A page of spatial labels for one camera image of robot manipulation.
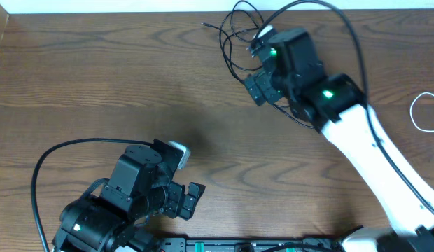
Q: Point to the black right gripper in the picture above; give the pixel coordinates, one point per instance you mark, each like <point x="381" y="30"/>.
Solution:
<point x="260" y="84"/>

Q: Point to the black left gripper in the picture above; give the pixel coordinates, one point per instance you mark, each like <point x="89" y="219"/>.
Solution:
<point x="180" y="204"/>

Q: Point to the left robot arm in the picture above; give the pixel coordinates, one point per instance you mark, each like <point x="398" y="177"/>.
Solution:
<point x="141" y="185"/>

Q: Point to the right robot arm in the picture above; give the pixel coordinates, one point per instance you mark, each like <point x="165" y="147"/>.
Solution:
<point x="336" y="108"/>

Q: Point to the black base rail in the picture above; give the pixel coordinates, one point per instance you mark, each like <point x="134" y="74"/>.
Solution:
<point x="238" y="245"/>

